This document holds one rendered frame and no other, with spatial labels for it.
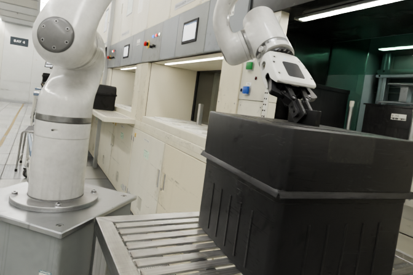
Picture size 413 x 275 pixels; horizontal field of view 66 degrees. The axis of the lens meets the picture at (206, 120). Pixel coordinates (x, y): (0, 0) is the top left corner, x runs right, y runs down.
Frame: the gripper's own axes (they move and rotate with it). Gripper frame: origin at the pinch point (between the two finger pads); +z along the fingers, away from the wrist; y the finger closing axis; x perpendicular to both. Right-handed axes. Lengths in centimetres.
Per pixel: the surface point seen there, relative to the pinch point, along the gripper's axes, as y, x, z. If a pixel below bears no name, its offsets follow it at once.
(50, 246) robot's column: -43, 31, 13
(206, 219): -13.7, 23.4, 12.0
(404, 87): 86, 17, -41
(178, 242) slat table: -20.7, 22.5, 16.8
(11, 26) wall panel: -279, 836, -1089
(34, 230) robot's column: -46, 30, 10
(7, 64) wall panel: -279, 937, -987
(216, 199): -13.7, 17.2, 10.4
